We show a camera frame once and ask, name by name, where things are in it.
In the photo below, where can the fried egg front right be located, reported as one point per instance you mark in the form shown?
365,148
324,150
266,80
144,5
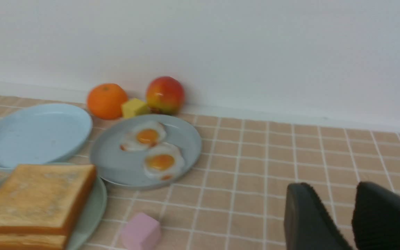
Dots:
163,162

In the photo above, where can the toast slice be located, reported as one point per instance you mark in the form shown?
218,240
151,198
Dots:
33,242
44,199

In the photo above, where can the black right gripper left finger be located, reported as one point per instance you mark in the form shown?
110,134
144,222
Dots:
307,223

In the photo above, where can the light blue plate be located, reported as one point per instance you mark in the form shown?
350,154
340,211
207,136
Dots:
43,134

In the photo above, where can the red yellow apple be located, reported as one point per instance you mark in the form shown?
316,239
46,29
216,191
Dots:
165,95

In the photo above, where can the fried egg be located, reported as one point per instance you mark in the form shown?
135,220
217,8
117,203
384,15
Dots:
143,136
163,162

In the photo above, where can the yellow cube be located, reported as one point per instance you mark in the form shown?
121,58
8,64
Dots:
133,108

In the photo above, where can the fried egg back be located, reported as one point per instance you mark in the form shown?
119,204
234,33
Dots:
143,136

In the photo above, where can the grey plate with eggs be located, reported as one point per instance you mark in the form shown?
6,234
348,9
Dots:
125,168

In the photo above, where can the orange fruit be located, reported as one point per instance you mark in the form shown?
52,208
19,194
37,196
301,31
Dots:
105,100

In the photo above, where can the pink cube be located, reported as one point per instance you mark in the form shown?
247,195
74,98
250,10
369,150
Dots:
141,232

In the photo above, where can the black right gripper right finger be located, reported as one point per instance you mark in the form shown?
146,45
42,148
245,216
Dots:
376,218

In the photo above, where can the beige checkered tablecloth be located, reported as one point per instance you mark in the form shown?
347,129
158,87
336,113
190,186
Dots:
234,197

